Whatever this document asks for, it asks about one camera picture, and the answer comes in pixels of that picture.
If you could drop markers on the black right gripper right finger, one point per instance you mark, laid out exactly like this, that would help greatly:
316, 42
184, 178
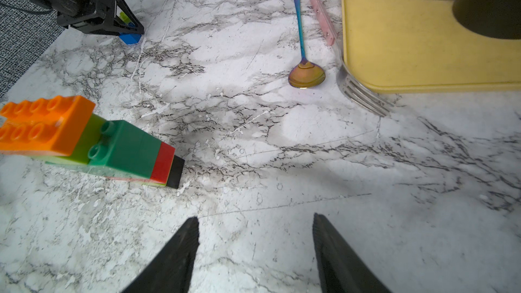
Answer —
340, 268

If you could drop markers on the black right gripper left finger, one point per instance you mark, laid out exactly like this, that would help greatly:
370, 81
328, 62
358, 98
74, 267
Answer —
171, 270

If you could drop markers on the blue lego brick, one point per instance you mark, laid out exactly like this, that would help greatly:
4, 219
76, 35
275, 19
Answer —
130, 38

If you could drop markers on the lime small lego brick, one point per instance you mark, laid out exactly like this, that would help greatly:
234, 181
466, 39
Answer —
154, 184

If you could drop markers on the black small lego brick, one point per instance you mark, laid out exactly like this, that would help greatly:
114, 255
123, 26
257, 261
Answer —
176, 171

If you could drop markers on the red lego brick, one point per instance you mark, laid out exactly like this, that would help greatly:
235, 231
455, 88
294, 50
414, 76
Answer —
161, 167

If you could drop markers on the iridescent metal spoon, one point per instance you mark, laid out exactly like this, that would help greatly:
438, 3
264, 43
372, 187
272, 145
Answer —
306, 74

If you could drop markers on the yellow plastic tray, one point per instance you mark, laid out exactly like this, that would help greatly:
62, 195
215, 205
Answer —
412, 46

